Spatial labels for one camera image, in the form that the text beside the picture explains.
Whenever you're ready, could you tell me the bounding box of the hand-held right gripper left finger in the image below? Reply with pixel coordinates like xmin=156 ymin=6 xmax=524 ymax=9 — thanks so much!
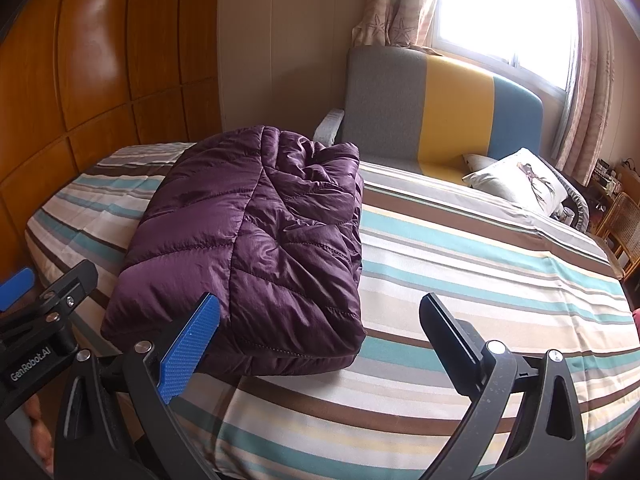
xmin=52 ymin=292 xmax=221 ymax=480

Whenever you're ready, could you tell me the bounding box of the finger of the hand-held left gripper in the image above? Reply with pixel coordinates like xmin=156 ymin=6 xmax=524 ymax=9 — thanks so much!
xmin=34 ymin=260 xmax=99 ymax=322
xmin=0 ymin=267 xmax=37 ymax=312

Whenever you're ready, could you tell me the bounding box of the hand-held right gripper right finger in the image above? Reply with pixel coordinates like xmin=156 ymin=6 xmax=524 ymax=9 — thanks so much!
xmin=419 ymin=294 xmax=588 ymax=480

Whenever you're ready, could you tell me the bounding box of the purple puffer jacket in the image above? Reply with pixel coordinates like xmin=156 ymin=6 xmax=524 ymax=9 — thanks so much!
xmin=100 ymin=125 xmax=368 ymax=378

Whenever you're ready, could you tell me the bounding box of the person's left hand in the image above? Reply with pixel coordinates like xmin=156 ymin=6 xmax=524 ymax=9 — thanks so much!
xmin=22 ymin=395 xmax=57 ymax=474

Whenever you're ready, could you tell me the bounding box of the striped bed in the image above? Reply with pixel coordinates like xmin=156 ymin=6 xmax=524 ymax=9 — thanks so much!
xmin=24 ymin=141 xmax=640 ymax=476

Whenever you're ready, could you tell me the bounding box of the white printed pillow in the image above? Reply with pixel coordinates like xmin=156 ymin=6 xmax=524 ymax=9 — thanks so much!
xmin=462 ymin=147 xmax=571 ymax=217

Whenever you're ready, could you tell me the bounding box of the grey pillow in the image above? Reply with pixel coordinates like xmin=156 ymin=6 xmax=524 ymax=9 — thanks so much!
xmin=462 ymin=154 xmax=501 ymax=172

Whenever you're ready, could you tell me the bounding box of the rattan chair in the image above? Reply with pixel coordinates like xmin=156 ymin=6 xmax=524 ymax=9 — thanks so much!
xmin=592 ymin=192 xmax=640 ymax=281

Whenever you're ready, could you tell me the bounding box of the wooden wardrobe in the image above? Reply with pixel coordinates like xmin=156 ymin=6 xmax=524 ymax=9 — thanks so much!
xmin=0 ymin=0 xmax=223 ymax=271

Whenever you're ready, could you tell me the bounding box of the cluttered wooden desk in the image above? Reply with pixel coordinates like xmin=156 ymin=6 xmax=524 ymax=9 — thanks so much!
xmin=590 ymin=157 xmax=640 ymax=201

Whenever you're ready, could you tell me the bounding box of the grey yellow blue sofa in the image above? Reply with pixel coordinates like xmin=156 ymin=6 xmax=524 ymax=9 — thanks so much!
xmin=314 ymin=46 xmax=591 ymax=233

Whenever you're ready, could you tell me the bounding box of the long pink patterned curtain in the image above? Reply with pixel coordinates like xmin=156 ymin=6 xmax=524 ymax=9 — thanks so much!
xmin=555 ymin=0 xmax=621 ymax=186

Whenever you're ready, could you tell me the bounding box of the window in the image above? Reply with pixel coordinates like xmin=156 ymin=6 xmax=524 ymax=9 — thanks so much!
xmin=430 ymin=0 xmax=583 ymax=96

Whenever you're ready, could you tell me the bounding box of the short pink patterned curtain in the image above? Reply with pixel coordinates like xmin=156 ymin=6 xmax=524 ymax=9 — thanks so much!
xmin=352 ymin=0 xmax=441 ymax=53

